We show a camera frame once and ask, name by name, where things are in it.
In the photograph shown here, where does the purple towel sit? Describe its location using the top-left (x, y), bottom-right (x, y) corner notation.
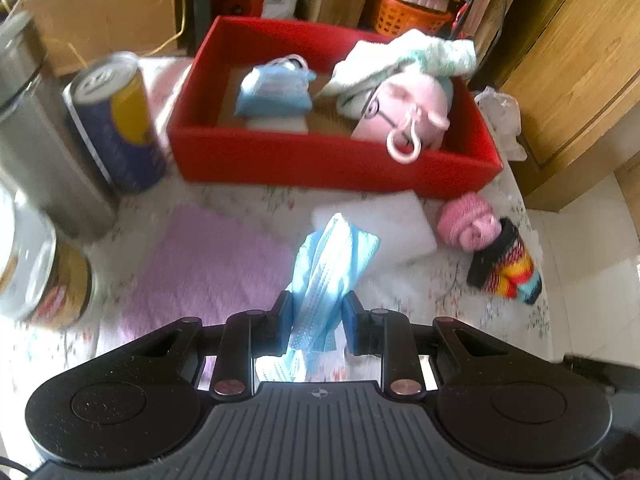
top-left (117, 204), bottom-right (298, 343)

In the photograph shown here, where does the pink plush doll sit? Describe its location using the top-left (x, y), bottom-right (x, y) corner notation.
top-left (350, 72), bottom-right (453, 163)

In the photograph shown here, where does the stainless steel thermos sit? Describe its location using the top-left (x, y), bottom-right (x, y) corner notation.
top-left (0, 10), bottom-right (121, 241)

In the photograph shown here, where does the mint white cloth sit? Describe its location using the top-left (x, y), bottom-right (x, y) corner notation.
top-left (316, 29), bottom-right (478, 116)

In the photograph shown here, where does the white lidded gold jar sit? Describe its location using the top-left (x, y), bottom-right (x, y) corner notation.
top-left (0, 187), bottom-right (95, 332)

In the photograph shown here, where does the wooden television cabinet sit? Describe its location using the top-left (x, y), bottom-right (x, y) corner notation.
top-left (0, 0), bottom-right (193, 78)

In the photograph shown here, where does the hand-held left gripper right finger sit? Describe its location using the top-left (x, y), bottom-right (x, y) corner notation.
top-left (342, 291), bottom-right (506, 402)

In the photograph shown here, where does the orange plastic basket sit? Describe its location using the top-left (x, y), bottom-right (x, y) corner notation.
top-left (367, 0), bottom-right (453, 38)

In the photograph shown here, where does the floral tablecloth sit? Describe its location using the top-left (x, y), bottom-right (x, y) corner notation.
top-left (0, 55), bottom-right (556, 391)

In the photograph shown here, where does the white foam block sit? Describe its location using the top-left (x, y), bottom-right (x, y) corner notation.
top-left (311, 191), bottom-right (440, 267)

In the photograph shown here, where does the rainbow striped knitted sock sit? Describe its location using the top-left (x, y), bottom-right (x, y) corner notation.
top-left (466, 217), bottom-right (545, 307)

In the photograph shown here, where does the white crumpled plastic bag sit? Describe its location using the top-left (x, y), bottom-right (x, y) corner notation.
top-left (472, 86), bottom-right (526, 161)

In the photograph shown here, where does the blue yellow drink can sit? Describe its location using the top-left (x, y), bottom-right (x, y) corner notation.
top-left (62, 52), bottom-right (171, 195)

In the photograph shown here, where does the wooden wardrobe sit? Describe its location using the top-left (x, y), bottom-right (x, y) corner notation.
top-left (470, 0), bottom-right (640, 213)

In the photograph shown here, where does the red cardboard box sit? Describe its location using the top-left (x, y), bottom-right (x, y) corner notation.
top-left (167, 16), bottom-right (503, 198)

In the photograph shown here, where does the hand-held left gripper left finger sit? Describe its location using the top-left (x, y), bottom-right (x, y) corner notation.
top-left (125, 290), bottom-right (296, 402)

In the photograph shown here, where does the blue face mask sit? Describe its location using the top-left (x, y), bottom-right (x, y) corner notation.
top-left (255, 212), bottom-right (383, 383)
top-left (235, 55), bottom-right (317, 118)

